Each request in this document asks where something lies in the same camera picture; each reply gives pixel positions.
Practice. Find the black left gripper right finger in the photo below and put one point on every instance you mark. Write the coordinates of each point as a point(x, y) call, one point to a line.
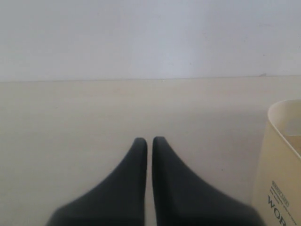
point(182, 198)

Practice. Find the cream plastic container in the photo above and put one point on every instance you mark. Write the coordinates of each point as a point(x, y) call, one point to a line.
point(277, 186)

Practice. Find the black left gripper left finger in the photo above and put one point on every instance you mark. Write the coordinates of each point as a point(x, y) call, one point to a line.
point(119, 200)

